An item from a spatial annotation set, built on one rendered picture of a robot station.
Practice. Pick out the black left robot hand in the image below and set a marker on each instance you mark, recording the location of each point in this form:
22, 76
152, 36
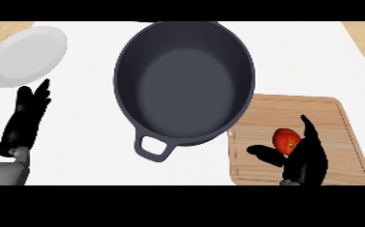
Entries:
22, 121

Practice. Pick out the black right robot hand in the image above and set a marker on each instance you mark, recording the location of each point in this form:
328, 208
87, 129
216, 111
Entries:
306, 160

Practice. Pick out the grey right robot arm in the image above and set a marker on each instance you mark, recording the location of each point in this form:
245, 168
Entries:
288, 182

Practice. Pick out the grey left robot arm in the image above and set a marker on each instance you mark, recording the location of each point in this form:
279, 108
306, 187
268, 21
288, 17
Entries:
13, 169

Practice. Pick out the red tomato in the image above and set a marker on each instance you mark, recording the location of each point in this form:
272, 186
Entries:
285, 140

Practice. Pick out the wooden cutting board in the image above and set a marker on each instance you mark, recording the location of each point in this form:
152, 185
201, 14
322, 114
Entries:
294, 121

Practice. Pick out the dark grey oval pot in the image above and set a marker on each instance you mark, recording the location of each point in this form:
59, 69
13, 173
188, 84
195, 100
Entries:
182, 86

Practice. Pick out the white plate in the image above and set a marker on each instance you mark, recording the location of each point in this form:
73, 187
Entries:
30, 55

